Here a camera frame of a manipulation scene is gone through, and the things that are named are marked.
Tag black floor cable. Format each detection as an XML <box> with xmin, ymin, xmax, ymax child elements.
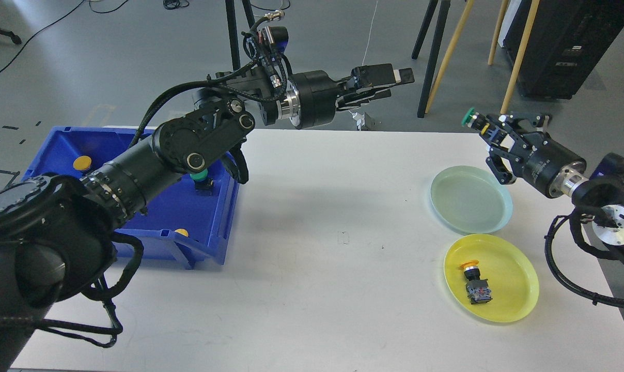
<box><xmin>0</xmin><ymin>0</ymin><xmax>132</xmax><ymax>87</ymax></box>

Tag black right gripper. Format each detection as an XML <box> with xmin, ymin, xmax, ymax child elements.
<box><xmin>485</xmin><ymin>112</ymin><xmax>587</xmax><ymax>198</ymax></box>

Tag light green plate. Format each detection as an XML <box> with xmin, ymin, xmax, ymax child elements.
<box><xmin>428</xmin><ymin>165</ymin><xmax>513</xmax><ymax>235</ymax></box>

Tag yellow plate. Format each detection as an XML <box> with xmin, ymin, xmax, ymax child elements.
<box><xmin>443</xmin><ymin>235</ymin><xmax>540</xmax><ymax>323</ymax></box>

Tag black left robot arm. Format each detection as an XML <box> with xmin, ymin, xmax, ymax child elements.
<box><xmin>0</xmin><ymin>10</ymin><xmax>414</xmax><ymax>371</ymax></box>

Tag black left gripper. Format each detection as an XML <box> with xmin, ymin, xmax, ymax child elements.
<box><xmin>289</xmin><ymin>64</ymin><xmax>414</xmax><ymax>130</ymax></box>

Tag black equipment cabinet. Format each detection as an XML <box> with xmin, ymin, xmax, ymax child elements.
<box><xmin>517</xmin><ymin>1</ymin><xmax>624</xmax><ymax>99</ymax></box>

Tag blue plastic bin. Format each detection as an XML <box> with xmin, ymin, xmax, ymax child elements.
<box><xmin>22</xmin><ymin>126</ymin><xmax>239</xmax><ymax>269</ymax></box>

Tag wooden easel legs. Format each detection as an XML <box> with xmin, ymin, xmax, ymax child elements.
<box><xmin>425</xmin><ymin>0</ymin><xmax>540</xmax><ymax>116</ymax></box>

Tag yellow push button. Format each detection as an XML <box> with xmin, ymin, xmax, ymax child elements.
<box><xmin>72</xmin><ymin>155</ymin><xmax>92</xmax><ymax>172</ymax></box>
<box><xmin>174</xmin><ymin>228</ymin><xmax>190</xmax><ymax>237</ymax></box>
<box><xmin>459</xmin><ymin>260</ymin><xmax>492</xmax><ymax>305</ymax></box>

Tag black tripod stand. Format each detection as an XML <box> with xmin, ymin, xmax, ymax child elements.
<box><xmin>411</xmin><ymin>1</ymin><xmax>451</xmax><ymax>118</ymax></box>
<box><xmin>224</xmin><ymin>0</ymin><xmax>256</xmax><ymax>70</ymax></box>

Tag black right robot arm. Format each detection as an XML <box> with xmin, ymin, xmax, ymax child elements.
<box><xmin>463</xmin><ymin>111</ymin><xmax>624</xmax><ymax>308</ymax></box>

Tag white cable with plug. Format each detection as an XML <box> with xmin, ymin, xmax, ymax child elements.
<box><xmin>349</xmin><ymin>0</ymin><xmax>380</xmax><ymax>132</ymax></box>

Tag green push button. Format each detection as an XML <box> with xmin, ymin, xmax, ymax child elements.
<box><xmin>190</xmin><ymin>169</ymin><xmax>214</xmax><ymax>196</ymax></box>
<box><xmin>462</xmin><ymin>107</ymin><xmax>506</xmax><ymax>146</ymax></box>

